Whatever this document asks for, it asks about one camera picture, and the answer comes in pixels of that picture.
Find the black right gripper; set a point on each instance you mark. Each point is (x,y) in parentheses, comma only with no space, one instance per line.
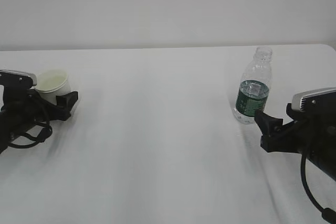
(318,130)

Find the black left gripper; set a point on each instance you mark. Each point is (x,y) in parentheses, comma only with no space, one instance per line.
(25,116)

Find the white paper cup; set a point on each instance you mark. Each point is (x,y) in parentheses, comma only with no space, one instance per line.
(52,83)

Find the clear plastic water bottle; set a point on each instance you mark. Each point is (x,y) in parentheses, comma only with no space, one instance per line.
(255,86)

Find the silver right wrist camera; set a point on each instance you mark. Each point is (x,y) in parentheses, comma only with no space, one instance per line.
(316,101)

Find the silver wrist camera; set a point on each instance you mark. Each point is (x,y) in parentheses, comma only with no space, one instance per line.
(316,101)
(14,77)

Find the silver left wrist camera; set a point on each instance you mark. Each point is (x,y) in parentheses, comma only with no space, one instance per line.
(14,77)

